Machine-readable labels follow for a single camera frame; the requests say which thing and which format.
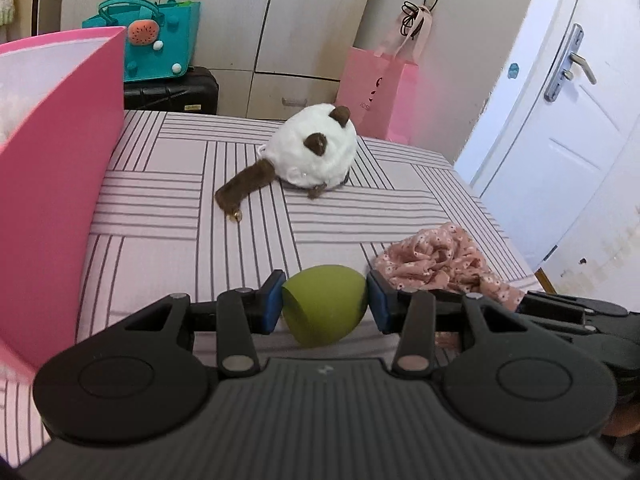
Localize black hanging cable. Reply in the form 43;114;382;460
400;0;441;39

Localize striped pink bed sheet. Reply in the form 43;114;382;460
0;110;545;467

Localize beige wardrobe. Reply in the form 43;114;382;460
60;0;382;122

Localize large pink box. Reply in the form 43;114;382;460
0;26;127;372

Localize teal tote bag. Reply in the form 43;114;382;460
81;0;202;84

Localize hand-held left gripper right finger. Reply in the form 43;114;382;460
366;270;534;378

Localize pink paper shopping bag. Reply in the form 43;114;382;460
335;4;433;144

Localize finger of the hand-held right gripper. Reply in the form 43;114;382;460
520;290;629;331

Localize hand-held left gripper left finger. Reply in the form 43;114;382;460
125;270;287;378

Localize black suitcase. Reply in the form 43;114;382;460
123;66;220;116

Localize white plush hat brown ears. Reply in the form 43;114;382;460
215;103;359;222

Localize pink floral cloth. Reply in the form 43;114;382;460
367;221;527;348

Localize green egg-shaped sponge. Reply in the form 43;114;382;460
281;265;371;347

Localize silver door handle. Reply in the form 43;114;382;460
544;23;598;103

